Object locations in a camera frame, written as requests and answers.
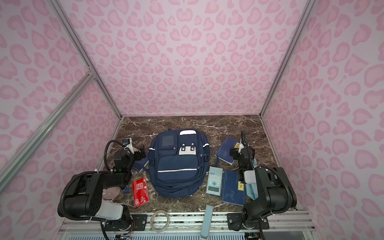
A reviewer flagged blue book yellow label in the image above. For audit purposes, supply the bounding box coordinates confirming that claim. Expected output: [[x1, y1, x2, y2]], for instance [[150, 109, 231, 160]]
[[215, 136, 240, 165]]

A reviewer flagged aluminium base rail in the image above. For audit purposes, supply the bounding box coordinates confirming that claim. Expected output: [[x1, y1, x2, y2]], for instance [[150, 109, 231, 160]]
[[56, 211, 319, 240]]

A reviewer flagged coiled white cable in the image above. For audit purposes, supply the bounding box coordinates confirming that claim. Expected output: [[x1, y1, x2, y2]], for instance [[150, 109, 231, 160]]
[[149, 210, 171, 233]]

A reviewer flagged teal pencil pouch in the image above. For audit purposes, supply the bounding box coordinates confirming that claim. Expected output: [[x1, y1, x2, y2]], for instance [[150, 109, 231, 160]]
[[244, 159, 259, 200]]

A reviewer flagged navy blue student backpack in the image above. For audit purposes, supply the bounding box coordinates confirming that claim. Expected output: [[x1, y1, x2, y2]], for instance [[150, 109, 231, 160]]
[[148, 129, 211, 199]]

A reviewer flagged aluminium frame strut left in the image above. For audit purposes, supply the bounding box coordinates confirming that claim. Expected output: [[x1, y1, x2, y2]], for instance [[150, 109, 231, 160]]
[[1, 70, 95, 193]]

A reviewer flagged pink pen cup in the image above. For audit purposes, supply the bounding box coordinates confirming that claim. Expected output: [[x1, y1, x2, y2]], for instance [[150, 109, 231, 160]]
[[103, 187, 121, 201]]

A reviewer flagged light green calculator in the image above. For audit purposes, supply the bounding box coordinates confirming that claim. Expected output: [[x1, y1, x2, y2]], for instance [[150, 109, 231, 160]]
[[206, 166, 223, 196]]

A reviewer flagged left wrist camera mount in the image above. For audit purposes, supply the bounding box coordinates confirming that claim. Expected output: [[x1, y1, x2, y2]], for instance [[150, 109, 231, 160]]
[[123, 138, 134, 155]]

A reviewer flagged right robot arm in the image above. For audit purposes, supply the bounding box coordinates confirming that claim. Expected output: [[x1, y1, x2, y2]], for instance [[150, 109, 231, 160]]
[[227, 131, 297, 231]]

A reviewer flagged red booklet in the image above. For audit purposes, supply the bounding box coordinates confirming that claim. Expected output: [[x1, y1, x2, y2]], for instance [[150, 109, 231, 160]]
[[132, 177, 150, 208]]

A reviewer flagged grey-blue bar on rail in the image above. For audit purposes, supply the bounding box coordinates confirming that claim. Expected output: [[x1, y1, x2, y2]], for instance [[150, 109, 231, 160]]
[[200, 205, 214, 240]]

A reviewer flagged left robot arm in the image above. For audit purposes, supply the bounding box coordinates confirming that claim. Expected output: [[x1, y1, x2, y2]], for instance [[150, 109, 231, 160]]
[[58, 148, 146, 233]]

